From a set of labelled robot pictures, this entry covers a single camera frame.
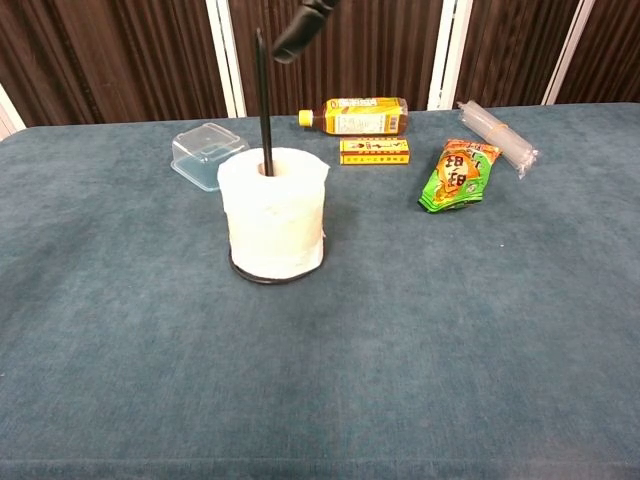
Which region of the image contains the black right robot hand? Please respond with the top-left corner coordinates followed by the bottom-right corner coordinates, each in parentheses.
top-left (271, 0), bottom-right (342, 65)

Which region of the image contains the white paper towel roll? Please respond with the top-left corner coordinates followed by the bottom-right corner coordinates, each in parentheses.
top-left (216, 146), bottom-right (331, 281)

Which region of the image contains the black metal paper holder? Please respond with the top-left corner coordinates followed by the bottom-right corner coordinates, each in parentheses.
top-left (228, 27), bottom-right (326, 286)

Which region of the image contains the amber tea bottle yellow cap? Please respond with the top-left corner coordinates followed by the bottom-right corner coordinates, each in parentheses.
top-left (298, 96), bottom-right (409, 137)

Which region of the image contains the yellow rectangular carton box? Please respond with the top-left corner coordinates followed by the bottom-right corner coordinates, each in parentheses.
top-left (339, 136), bottom-right (412, 167)

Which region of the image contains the clear plastic food container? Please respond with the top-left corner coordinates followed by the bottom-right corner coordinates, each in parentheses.
top-left (170, 122), bottom-right (251, 193)

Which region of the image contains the dark brown pleated curtain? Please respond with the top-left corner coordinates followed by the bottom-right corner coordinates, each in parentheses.
top-left (0, 0), bottom-right (640, 128)

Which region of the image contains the green orange snack bag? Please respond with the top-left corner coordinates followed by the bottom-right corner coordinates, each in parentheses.
top-left (417, 138), bottom-right (503, 214)

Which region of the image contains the clear plastic cup sleeve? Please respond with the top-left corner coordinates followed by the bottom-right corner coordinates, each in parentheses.
top-left (455, 99), bottom-right (541, 180)

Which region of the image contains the blue-grey tablecloth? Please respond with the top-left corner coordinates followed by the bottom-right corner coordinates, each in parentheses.
top-left (0, 102), bottom-right (640, 480)

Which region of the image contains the white vertical frame post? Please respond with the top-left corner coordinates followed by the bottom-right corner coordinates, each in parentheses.
top-left (205, 0), bottom-right (248, 119)
top-left (541, 0), bottom-right (598, 106)
top-left (427, 0), bottom-right (474, 112)
top-left (0, 83), bottom-right (27, 142)

